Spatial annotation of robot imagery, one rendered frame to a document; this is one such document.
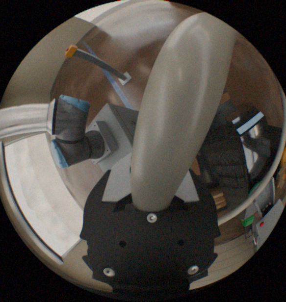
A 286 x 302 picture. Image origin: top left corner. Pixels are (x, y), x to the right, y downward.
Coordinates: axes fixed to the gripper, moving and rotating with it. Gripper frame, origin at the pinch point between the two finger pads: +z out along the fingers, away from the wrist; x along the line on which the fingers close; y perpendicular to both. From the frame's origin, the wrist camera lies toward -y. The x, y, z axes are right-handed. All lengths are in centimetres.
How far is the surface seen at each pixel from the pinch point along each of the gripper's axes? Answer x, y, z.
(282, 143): 43.5, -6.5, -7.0
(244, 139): 56, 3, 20
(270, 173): 44.0, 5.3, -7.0
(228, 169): 61, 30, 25
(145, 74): -1, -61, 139
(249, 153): 63, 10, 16
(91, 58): -59, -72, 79
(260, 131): 71, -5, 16
